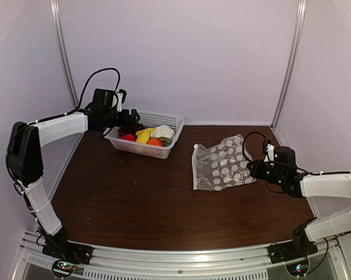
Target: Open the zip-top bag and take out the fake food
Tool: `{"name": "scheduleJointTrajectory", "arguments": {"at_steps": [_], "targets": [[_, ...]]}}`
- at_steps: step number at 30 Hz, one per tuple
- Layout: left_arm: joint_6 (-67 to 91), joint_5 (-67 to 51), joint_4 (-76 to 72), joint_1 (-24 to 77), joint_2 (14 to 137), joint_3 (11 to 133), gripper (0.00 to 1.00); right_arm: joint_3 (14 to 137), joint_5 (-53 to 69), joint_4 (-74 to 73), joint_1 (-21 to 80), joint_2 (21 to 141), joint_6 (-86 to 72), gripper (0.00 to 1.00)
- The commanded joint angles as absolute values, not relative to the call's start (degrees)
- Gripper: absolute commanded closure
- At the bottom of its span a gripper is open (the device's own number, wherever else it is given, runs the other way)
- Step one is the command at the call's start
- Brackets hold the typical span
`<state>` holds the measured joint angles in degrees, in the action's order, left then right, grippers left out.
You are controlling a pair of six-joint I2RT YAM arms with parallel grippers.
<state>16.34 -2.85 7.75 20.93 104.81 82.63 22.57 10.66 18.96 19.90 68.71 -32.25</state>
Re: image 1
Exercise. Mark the aluminium front rail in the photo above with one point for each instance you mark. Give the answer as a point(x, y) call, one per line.
point(253, 262)

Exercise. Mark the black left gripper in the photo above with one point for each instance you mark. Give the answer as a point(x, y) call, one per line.
point(125, 122)

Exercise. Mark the white plastic perforated basket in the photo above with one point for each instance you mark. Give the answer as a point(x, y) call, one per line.
point(149, 119)

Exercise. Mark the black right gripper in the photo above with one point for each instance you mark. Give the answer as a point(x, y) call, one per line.
point(255, 172)

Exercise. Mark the white fake cauliflower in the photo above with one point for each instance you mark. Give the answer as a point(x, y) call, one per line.
point(163, 133)

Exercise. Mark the purple fake grapes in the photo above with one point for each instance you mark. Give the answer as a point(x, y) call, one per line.
point(130, 130)

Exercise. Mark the red fake food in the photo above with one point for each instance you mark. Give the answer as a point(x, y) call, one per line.
point(128, 137)

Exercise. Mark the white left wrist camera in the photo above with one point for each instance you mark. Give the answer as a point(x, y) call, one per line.
point(121, 96)

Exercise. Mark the aluminium corner post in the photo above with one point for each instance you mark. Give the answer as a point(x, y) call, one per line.
point(56, 16)
point(291, 62)

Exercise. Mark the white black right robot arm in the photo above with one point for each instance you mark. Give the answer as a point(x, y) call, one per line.
point(323, 185)

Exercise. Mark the yellow fake banana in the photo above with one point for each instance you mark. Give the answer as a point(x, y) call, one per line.
point(144, 135)

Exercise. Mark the clear zip top bag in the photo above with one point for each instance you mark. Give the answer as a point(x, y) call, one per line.
point(221, 166)

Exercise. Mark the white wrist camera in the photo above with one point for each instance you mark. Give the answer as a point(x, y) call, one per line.
point(268, 151)
point(121, 96)

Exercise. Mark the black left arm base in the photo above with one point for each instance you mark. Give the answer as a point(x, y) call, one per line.
point(68, 251)

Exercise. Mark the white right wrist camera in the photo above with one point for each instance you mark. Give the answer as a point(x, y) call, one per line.
point(268, 151)

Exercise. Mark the left aluminium corner post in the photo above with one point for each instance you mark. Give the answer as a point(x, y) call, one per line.
point(56, 16)

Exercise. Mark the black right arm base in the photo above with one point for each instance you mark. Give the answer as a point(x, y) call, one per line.
point(288, 251)

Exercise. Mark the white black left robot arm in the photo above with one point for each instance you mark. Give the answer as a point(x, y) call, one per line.
point(24, 159)

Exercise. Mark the orange fake food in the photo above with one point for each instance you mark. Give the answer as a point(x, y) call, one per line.
point(155, 142)

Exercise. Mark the right aluminium corner post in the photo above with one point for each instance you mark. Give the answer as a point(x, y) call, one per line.
point(291, 62)

